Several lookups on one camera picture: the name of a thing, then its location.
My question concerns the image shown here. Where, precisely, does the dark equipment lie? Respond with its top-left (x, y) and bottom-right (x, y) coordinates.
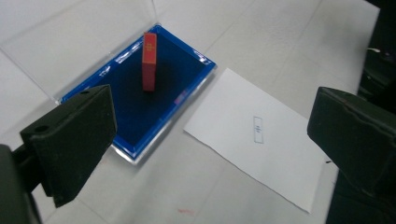
top-left (357, 0), bottom-right (396, 115)

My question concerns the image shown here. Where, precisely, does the red stamp block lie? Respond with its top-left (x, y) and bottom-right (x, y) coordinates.
top-left (141, 32), bottom-right (158, 92)

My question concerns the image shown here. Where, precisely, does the white paper sheet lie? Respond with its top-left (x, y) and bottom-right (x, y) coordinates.
top-left (182, 67), bottom-right (327, 215)

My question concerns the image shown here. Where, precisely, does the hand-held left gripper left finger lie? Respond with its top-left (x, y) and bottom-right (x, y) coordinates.
top-left (12, 84), bottom-right (119, 209)

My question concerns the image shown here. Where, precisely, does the blue ink pad clear case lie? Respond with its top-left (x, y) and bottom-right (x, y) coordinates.
top-left (0, 0), bottom-right (218, 165)

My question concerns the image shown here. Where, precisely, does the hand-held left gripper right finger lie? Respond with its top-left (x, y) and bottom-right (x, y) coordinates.
top-left (306, 86), bottom-right (396, 203)

